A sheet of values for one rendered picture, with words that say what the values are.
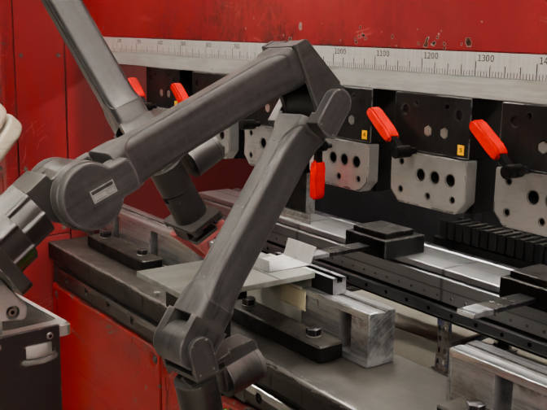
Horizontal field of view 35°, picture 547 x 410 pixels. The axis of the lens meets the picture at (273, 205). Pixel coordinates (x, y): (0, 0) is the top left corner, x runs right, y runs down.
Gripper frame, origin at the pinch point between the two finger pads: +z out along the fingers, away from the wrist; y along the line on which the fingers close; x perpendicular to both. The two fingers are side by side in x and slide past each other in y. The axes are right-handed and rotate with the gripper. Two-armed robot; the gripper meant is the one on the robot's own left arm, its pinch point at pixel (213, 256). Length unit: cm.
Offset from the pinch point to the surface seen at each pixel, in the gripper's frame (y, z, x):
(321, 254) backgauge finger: -0.3, 14.4, -19.3
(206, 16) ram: 25, -29, -32
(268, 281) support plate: -8.1, 5.9, -3.6
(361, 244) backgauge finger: 1.3, 20.2, -29.5
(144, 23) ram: 52, -27, -31
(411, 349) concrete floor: 138, 186, -115
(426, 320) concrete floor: 163, 203, -145
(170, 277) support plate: 2.7, -0.6, 7.9
